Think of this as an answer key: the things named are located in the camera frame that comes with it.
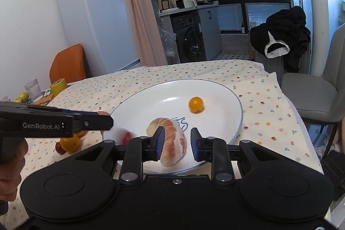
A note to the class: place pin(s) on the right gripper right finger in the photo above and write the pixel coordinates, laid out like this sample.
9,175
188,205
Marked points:
215,151

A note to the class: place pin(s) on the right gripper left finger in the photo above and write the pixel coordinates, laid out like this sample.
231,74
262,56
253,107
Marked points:
138,151

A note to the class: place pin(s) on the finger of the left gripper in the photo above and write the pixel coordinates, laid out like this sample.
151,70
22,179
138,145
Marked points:
91,121

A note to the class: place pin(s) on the red small fruit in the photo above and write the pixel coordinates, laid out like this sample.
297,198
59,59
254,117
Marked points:
127,137
59,149

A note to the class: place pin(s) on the large orange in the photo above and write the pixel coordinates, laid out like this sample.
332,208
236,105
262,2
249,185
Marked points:
71,144

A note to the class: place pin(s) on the peeled pomelo segment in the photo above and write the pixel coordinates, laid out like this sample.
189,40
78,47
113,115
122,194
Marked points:
103,113
175,142

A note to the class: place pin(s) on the small kumquat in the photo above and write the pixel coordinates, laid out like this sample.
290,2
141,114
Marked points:
196,105

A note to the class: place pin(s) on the kitchen counter cabinet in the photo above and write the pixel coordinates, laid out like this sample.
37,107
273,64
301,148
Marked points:
209,27

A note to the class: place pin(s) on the person's left hand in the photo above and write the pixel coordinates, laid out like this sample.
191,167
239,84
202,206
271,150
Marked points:
10,173

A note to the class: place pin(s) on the green apple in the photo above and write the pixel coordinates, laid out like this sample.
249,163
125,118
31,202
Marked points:
23,96
18,100

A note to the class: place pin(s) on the orange cat placemat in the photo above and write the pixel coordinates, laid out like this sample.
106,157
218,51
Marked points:
44,101

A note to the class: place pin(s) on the white blue-rimmed plate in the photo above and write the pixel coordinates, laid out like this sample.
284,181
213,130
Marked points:
222,116

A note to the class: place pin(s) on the clear drinking glass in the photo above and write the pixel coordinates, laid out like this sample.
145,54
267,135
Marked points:
33,89

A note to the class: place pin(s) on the yellow tape roll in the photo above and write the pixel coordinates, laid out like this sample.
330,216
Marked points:
58,86

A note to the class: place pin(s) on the orange chair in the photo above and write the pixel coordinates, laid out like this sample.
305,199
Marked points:
68,64

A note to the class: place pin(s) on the pink curtain left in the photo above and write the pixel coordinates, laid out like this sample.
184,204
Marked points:
146,34

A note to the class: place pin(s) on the washing machine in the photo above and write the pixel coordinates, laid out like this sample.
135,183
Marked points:
190,44

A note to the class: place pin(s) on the white refrigerator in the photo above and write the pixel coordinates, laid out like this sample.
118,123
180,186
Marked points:
103,29

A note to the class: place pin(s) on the grey chair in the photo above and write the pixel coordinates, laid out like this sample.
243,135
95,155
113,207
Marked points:
320,99

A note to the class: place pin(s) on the black jacket on chair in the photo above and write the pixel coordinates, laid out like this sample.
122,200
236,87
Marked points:
283,34

